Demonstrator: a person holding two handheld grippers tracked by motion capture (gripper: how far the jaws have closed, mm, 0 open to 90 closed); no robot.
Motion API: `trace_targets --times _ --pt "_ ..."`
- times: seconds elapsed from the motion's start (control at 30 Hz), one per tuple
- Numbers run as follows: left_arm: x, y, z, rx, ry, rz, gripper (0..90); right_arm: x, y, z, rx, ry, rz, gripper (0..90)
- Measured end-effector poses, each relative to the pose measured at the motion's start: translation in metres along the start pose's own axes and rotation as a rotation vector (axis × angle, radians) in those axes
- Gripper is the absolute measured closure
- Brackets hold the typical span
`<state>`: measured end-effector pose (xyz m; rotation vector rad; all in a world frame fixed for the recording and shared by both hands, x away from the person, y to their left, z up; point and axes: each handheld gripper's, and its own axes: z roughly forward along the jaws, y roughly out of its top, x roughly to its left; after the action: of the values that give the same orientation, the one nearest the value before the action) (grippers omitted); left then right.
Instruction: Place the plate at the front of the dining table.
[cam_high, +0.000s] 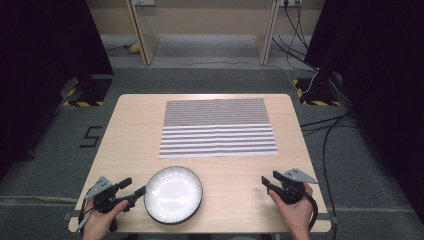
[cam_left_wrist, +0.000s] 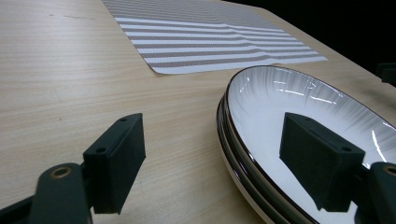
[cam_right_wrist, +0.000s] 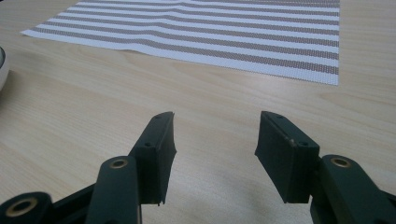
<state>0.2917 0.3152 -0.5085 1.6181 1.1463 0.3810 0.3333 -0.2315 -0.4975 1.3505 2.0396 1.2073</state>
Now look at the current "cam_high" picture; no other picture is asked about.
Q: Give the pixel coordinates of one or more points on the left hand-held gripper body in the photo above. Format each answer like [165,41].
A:
[104,196]

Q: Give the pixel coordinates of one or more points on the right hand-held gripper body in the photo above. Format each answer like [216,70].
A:
[293,186]

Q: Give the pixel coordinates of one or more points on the person's left hand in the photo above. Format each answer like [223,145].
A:
[100,223]

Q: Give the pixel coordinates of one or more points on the person's right hand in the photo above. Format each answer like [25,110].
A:
[296,215]

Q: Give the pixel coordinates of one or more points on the white plate with dark rim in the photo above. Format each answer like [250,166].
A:
[173,195]

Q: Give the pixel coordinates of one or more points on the black tape floor mark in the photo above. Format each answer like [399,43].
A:
[90,137]

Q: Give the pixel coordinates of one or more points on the grey striped cloth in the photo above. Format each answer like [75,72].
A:
[218,128]

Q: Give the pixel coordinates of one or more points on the stand base with hazard tape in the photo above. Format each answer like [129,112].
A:
[88,95]
[318,96]

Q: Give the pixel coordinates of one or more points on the yellow object on floor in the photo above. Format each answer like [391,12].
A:
[135,48]

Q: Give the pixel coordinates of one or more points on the black curtain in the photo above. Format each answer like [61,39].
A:
[43,66]
[383,83]

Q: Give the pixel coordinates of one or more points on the beige wooden desk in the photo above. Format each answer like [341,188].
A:
[206,16]

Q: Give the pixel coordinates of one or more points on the white wall socket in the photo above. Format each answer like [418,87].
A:
[290,2]
[143,2]

